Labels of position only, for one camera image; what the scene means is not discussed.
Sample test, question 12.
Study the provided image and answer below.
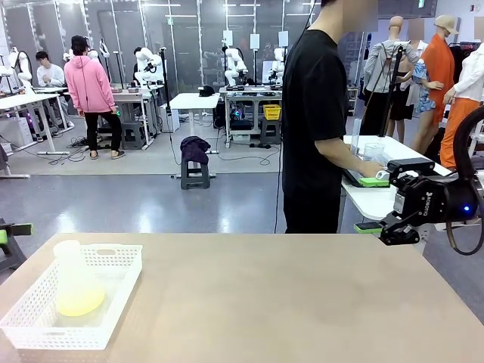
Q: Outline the mannequin in gray shirt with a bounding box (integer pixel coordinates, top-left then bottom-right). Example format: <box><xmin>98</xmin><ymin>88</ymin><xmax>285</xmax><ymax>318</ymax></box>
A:
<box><xmin>365</xmin><ymin>15</ymin><xmax>421</xmax><ymax>144</ymax></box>

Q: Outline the clear plastic beaker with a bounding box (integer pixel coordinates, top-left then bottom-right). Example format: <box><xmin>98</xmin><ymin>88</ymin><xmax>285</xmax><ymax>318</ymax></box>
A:
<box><xmin>363</xmin><ymin>142</ymin><xmax>386</xmax><ymax>166</ymax></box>

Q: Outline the white perforated plastic basket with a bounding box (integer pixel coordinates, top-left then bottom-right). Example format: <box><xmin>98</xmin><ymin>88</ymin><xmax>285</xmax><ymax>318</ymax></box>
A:
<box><xmin>0</xmin><ymin>244</ymin><xmax>144</xmax><ymax>351</ymax></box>

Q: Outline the dark purple cloth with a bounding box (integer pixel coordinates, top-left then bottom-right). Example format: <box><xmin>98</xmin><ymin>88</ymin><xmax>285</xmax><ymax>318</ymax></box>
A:
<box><xmin>179</xmin><ymin>135</ymin><xmax>212</xmax><ymax>166</ymax></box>

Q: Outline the person in pink hoodie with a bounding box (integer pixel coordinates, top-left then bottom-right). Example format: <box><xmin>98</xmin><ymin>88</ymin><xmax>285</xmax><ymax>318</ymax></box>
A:
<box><xmin>63</xmin><ymin>35</ymin><xmax>126</xmax><ymax>160</ymax></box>

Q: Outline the black tripod pole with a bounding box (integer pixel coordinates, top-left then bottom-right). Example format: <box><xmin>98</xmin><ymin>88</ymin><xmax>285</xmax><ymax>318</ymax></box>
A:
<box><xmin>377</xmin><ymin>41</ymin><xmax>404</xmax><ymax>138</ymax></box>

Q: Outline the seated person in white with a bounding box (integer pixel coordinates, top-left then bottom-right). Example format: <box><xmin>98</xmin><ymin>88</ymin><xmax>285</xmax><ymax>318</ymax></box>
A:
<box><xmin>36</xmin><ymin>51</ymin><xmax>73</xmax><ymax>114</ymax></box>

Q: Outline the white office desk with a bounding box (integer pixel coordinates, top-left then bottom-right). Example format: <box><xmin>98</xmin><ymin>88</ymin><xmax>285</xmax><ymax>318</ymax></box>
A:
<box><xmin>0</xmin><ymin>92</ymin><xmax>71</xmax><ymax>157</ymax></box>
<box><xmin>169</xmin><ymin>93</ymin><xmax>221</xmax><ymax>156</ymax></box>

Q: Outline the mannequin in blue floral dress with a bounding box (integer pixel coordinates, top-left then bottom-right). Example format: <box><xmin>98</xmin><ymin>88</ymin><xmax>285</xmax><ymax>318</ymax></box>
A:
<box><xmin>406</xmin><ymin>17</ymin><xmax>436</xmax><ymax>114</ymax></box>

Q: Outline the metal frame workbench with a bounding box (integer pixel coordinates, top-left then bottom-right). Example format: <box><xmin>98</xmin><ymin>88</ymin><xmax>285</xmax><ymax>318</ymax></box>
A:
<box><xmin>218</xmin><ymin>85</ymin><xmax>284</xmax><ymax>149</ymax></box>

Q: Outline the white workbench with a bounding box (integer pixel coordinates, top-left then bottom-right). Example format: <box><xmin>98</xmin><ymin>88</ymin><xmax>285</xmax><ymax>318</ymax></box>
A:
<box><xmin>109</xmin><ymin>88</ymin><xmax>160</xmax><ymax>147</ymax></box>

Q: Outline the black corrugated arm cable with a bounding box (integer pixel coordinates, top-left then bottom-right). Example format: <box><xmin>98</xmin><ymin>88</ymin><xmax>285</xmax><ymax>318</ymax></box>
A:
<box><xmin>447</xmin><ymin>109</ymin><xmax>484</xmax><ymax>256</ymax></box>

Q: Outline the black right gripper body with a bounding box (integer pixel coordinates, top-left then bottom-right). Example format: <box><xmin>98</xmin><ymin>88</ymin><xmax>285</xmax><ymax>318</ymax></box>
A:
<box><xmin>394</xmin><ymin>167</ymin><xmax>479</xmax><ymax>228</ymax></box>

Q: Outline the translucent conical flask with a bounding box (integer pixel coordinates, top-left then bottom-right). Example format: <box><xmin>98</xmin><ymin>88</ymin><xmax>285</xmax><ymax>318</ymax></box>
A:
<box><xmin>55</xmin><ymin>245</ymin><xmax>107</xmax><ymax>318</ymax></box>

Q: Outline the person's right forearm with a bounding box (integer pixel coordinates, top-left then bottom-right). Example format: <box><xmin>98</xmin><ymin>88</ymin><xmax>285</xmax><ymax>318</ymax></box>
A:
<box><xmin>315</xmin><ymin>138</ymin><xmax>366</xmax><ymax>178</ymax></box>

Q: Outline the black plastic tray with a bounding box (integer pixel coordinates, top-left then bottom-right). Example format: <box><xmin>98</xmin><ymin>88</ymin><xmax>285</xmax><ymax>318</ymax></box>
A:
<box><xmin>342</xmin><ymin>168</ymin><xmax>392</xmax><ymax>189</ymax></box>

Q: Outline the person's right hand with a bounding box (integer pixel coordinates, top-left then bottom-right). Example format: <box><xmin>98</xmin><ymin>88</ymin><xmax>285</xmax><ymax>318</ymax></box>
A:
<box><xmin>357</xmin><ymin>157</ymin><xmax>387</xmax><ymax>178</ymax></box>

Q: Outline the mannequin in orange trousers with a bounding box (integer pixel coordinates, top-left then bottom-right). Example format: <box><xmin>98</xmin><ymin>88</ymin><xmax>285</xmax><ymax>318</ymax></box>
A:
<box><xmin>440</xmin><ymin>17</ymin><xmax>484</xmax><ymax>171</ymax></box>

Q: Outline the person in black t-shirt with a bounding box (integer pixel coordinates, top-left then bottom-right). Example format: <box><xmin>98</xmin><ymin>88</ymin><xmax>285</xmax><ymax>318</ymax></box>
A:
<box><xmin>281</xmin><ymin>0</ymin><xmax>379</xmax><ymax>234</ymax></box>

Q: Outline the gray plastic step stool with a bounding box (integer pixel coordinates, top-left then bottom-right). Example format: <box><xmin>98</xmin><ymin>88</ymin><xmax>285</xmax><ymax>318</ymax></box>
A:
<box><xmin>120</xmin><ymin>121</ymin><xmax>147</xmax><ymax>151</ymax></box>
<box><xmin>259</xmin><ymin>117</ymin><xmax>283</xmax><ymax>145</ymax></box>
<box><xmin>180</xmin><ymin>160</ymin><xmax>211</xmax><ymax>190</ymax></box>

